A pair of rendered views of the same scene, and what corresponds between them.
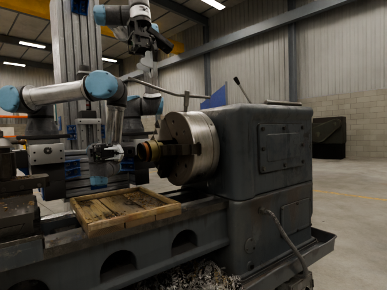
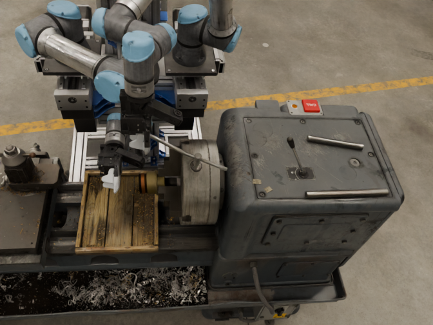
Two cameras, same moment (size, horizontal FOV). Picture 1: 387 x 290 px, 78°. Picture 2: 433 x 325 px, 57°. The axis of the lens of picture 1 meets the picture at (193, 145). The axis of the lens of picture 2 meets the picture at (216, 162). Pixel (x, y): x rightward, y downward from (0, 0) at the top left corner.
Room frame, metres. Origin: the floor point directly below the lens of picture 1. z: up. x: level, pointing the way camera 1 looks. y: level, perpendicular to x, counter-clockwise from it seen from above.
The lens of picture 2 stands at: (0.28, -0.31, 2.29)
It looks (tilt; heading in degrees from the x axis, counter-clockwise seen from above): 52 degrees down; 21
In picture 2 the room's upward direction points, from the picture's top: 11 degrees clockwise
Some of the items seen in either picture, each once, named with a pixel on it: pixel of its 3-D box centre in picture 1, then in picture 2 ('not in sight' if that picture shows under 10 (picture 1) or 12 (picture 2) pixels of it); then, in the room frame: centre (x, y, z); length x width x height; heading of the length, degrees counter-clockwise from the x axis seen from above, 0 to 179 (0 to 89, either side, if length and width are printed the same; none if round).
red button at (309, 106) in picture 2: not in sight; (310, 106); (1.47, -0.20, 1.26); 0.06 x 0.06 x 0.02; 35
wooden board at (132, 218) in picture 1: (121, 205); (120, 209); (0.87, 0.27, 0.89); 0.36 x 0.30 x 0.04; 35
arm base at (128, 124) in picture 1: (132, 124); (189, 46); (1.54, 0.39, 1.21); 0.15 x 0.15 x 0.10
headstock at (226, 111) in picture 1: (245, 146); (295, 180); (1.27, -0.28, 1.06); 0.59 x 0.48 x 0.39; 125
